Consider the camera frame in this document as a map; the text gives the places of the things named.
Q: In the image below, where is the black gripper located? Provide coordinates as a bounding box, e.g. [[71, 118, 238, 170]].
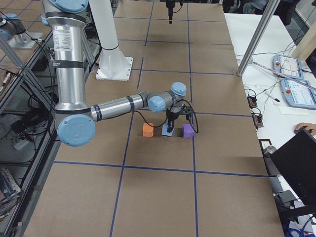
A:
[[166, 110, 181, 133], [165, 0, 175, 24]]

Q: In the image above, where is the light blue foam block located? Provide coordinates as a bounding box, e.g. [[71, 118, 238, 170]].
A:
[[161, 123, 173, 137]]

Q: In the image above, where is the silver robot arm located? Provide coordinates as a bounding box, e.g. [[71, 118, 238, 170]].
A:
[[42, 0, 187, 147]]

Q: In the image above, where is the purple foam block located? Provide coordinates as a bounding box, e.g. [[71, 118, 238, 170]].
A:
[[182, 124, 195, 138]]

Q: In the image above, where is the orange foam block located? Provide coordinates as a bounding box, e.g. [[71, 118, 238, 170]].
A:
[[142, 123, 154, 137]]

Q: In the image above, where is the metal cup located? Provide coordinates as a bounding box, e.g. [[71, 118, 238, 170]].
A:
[[263, 145, 277, 157]]

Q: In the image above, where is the metal reach stick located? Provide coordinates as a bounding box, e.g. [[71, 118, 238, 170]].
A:
[[249, 58, 316, 87]]

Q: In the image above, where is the lower teach pendant tablet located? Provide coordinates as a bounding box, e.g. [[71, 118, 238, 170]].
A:
[[280, 79, 316, 110]]

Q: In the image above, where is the teach pendant tablet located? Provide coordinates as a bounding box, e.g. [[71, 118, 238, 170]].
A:
[[273, 54, 304, 79], [280, 79, 316, 110]]

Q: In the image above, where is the black laptop monitor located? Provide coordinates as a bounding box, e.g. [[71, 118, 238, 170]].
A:
[[271, 129, 316, 205]]

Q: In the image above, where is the upper teach pendant tablet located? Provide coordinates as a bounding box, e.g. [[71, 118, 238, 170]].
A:
[[273, 54, 304, 79]]

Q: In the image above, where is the person in black shirt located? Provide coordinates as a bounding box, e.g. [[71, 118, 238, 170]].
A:
[[294, 122, 316, 136]]

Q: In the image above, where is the stack of books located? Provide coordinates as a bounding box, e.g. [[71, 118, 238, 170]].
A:
[[0, 167, 22, 222]]

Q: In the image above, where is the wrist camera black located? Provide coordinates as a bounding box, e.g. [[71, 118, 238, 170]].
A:
[[180, 104, 193, 122]]

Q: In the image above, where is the black camera cable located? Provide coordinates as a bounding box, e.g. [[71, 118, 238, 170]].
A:
[[133, 99, 200, 134]]

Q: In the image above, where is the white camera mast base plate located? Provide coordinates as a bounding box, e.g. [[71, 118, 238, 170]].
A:
[[96, 56, 133, 81]]

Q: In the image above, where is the aluminium frame post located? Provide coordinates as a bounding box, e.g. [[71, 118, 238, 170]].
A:
[[237, 0, 280, 77]]

